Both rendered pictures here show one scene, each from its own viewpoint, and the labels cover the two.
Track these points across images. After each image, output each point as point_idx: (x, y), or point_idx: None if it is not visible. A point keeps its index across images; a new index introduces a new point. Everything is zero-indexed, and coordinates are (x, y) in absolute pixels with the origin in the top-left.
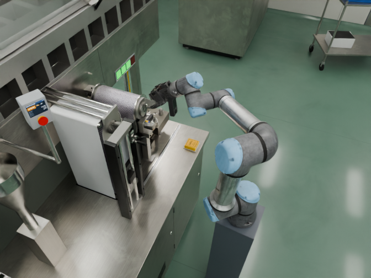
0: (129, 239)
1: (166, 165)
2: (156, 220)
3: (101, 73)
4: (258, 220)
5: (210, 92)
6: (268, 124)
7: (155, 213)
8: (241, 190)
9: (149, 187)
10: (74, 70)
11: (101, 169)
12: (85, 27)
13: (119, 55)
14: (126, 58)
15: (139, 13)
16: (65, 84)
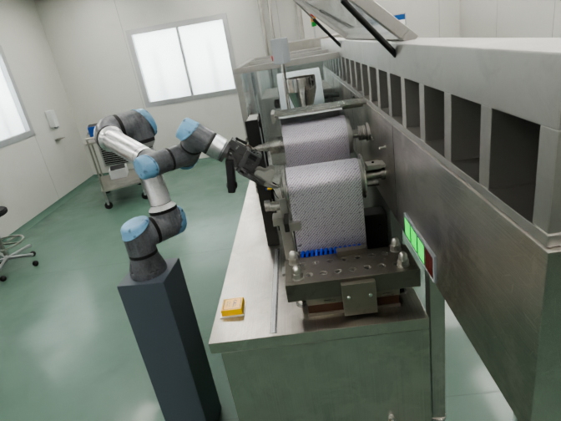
0: (260, 223)
1: (260, 275)
2: (243, 238)
3: (394, 178)
4: (128, 274)
5: (168, 149)
6: (99, 128)
7: (246, 240)
8: (141, 218)
9: (266, 251)
10: (377, 119)
11: None
12: (387, 73)
13: (413, 199)
14: (422, 232)
15: (457, 180)
16: (373, 122)
